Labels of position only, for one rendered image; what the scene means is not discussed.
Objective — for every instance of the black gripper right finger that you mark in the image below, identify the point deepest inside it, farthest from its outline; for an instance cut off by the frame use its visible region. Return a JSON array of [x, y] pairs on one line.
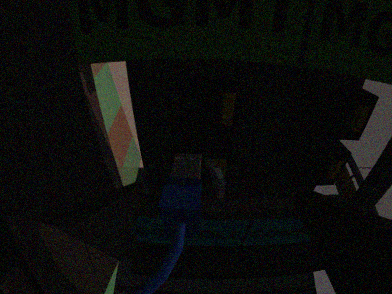
[[354, 245]]

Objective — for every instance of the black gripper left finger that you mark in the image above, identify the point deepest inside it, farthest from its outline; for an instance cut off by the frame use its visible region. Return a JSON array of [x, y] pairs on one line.
[[74, 251]]

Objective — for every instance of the blue cable with plug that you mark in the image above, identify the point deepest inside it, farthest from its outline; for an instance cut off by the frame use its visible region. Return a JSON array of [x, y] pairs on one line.
[[180, 207]]

